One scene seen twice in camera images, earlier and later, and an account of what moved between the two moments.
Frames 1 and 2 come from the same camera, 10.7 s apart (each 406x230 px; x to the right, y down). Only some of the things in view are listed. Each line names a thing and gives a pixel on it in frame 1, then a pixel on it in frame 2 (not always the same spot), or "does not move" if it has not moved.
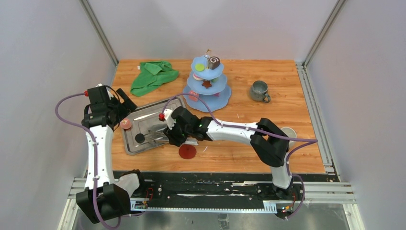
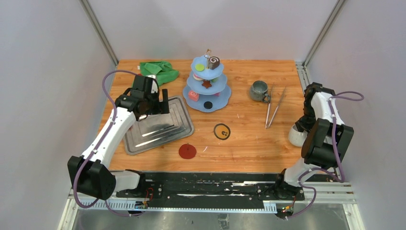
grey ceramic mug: [259, 91] does not move
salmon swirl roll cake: [193, 97] does not move
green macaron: [199, 67] does not move
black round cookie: [140, 138] to [208, 105]
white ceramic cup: [291, 133] to [297, 138]
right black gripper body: [177, 135] to [308, 121]
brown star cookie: [206, 84] does not move
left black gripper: [127, 103] to [161, 108]
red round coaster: [187, 151] does not move
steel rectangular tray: [147, 131] does not move
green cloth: [152, 74] does not move
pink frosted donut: [197, 77] does not move
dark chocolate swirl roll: [213, 62] does not move
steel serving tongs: [159, 135] to [267, 126]
